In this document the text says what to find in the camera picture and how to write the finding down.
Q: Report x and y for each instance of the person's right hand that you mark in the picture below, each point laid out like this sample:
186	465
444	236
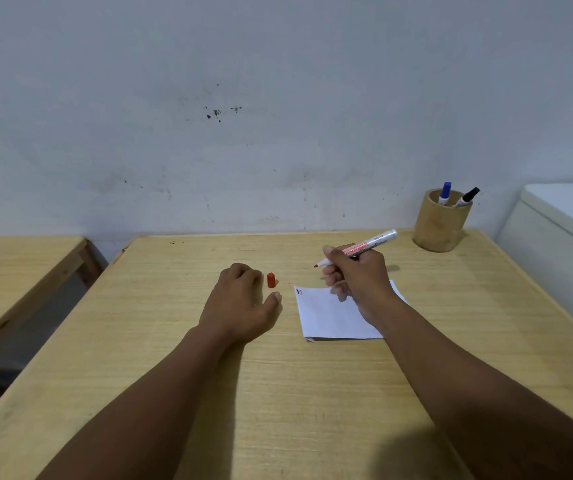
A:
366	282

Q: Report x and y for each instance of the person's left hand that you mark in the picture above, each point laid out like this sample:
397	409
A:
236	309

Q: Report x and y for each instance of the red marker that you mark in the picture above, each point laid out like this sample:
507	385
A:
379	240

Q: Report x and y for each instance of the red marker cap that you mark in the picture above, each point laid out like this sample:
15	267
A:
271	280

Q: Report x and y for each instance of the white paper sheet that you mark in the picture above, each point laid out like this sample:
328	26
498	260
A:
326	314

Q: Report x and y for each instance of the blue marker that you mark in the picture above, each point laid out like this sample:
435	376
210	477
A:
445	191

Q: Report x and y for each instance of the black marker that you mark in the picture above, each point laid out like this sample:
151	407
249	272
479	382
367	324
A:
468	195

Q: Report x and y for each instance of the person's right forearm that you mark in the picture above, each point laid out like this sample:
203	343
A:
491	409

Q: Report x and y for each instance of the person's left forearm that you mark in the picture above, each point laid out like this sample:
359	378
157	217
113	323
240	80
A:
151	414

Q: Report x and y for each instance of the round wooden pen holder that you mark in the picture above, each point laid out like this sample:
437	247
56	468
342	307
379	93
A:
439	227

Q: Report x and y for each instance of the white cabinet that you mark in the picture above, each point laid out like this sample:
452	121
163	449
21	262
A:
561	234

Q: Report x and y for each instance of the wooden side table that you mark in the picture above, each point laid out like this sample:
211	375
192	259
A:
11	274

